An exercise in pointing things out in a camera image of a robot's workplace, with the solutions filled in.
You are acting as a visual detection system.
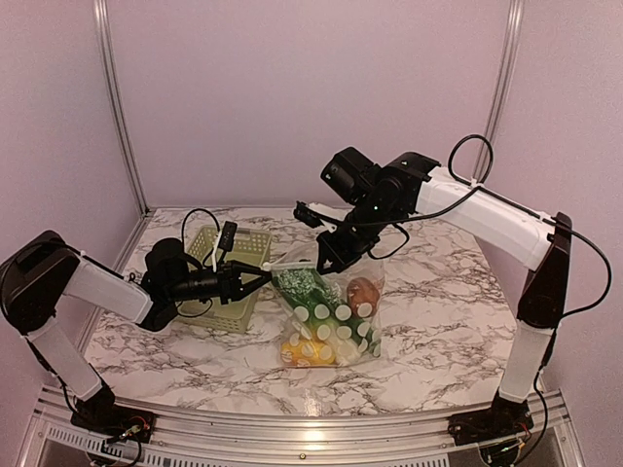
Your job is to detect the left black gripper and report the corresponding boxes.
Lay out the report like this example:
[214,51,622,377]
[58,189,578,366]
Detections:
[167,260,273,305]

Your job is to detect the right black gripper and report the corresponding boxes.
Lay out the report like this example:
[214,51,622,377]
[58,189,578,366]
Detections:
[315,196,401,275]

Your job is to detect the green perforated plastic basket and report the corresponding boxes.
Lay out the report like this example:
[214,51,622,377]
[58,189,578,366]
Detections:
[178,222,272,334]

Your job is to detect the brown orange round toy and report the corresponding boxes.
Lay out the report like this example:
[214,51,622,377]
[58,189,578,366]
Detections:
[347,277,381,318]

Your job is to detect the green bok choy toy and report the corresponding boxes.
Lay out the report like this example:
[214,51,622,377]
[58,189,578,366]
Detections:
[273,268,362,367]

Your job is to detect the clear zip top bag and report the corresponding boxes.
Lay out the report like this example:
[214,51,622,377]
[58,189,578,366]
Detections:
[262,243,385,368]

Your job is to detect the bright green pepper toy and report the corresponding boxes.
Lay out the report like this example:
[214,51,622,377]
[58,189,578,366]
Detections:
[337,314,381,354]

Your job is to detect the yellow lemon toy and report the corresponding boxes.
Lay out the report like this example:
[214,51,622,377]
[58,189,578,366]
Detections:
[280,341,336,368]

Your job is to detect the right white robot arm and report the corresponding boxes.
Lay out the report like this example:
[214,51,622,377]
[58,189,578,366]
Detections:
[309,147,570,436]

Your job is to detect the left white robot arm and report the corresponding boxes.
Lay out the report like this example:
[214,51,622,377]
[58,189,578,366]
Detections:
[1,231,272,433]

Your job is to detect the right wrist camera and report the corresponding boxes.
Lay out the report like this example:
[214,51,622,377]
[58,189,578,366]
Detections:
[320,147,381,205]

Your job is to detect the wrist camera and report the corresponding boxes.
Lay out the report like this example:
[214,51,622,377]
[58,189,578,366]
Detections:
[140,237,214,299]
[320,147,381,205]

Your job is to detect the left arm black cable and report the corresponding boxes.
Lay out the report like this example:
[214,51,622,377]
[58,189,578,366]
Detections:
[179,207,220,317]

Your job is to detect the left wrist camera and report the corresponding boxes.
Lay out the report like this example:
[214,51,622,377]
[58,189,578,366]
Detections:
[140,237,214,299]

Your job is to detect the front aluminium rail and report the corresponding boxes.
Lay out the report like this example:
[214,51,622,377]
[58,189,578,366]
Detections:
[14,396,585,467]

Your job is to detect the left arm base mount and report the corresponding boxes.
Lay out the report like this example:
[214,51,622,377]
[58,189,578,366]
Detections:
[71,383,156,443]

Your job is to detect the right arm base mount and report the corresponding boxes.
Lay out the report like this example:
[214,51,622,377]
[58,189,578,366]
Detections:
[448,392,534,446]

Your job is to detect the right aluminium frame post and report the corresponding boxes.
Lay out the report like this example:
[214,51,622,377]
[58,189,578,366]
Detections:
[471,0,526,184]

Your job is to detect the aluminium frame post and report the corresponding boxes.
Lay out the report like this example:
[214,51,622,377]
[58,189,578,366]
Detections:
[471,0,526,184]
[93,0,150,217]

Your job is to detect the left aluminium frame post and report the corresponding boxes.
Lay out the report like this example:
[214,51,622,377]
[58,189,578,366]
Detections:
[93,0,150,217]

